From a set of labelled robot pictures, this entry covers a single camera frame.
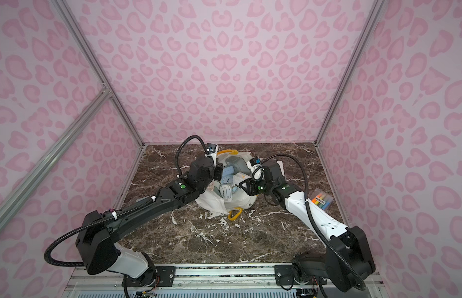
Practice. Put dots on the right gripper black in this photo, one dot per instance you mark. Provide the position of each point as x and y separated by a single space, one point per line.
248 187

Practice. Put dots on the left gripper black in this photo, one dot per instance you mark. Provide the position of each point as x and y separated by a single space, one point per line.
218 172

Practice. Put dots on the white canvas bag yellow handles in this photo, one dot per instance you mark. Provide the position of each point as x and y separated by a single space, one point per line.
211 199

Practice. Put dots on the small white digital clock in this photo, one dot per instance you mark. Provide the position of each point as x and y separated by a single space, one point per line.
226 192

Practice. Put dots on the white rectangular digital clock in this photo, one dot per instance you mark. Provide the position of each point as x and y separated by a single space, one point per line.
280 163

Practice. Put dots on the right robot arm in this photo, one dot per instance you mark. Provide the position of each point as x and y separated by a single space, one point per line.
348 259

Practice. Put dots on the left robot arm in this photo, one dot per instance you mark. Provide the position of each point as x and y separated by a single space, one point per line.
98 242

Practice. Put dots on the grey blue square clock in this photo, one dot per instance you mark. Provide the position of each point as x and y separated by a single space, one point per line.
238 164

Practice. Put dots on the clear marker pack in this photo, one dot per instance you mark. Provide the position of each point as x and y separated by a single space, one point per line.
321 199

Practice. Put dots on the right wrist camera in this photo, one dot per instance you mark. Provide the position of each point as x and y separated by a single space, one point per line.
255 163

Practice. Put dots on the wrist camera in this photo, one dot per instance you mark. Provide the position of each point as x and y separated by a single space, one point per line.
211 149
255 163

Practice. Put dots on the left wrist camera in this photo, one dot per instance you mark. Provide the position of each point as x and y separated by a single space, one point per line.
211 149

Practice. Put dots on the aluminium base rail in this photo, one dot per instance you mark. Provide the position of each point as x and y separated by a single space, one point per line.
233 280

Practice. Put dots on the left frame aluminium strut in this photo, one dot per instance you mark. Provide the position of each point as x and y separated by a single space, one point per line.
17 198

